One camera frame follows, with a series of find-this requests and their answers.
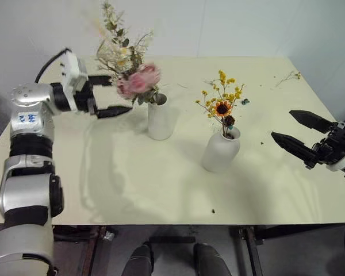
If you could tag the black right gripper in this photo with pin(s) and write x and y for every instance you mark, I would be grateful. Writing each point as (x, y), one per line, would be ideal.
(335, 145)

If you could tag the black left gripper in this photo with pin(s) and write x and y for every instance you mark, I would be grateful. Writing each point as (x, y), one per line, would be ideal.
(82, 100)

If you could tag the pink dried flower bouquet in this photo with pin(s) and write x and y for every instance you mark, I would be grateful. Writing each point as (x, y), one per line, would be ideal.
(135, 82)

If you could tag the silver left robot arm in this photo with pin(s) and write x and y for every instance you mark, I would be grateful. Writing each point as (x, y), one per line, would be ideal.
(26, 195)

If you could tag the small teal flower scrap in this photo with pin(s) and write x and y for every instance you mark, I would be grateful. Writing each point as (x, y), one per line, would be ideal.
(245, 101)

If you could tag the loose dried yellow twig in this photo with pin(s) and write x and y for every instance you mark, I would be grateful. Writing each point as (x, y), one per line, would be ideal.
(289, 77)

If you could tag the tall slim white vase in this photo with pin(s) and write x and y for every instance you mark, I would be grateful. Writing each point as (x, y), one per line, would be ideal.
(160, 122)

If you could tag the yellow sunflower bouquet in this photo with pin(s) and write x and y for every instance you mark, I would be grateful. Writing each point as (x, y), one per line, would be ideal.
(222, 107)

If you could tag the wide white bottle vase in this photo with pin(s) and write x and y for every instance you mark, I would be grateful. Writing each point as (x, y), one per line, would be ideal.
(220, 152)

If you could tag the dark rounded shape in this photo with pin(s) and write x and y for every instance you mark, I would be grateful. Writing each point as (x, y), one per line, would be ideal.
(210, 261)
(139, 261)

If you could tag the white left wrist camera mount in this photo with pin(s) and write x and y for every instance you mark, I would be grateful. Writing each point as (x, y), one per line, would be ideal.
(72, 70)

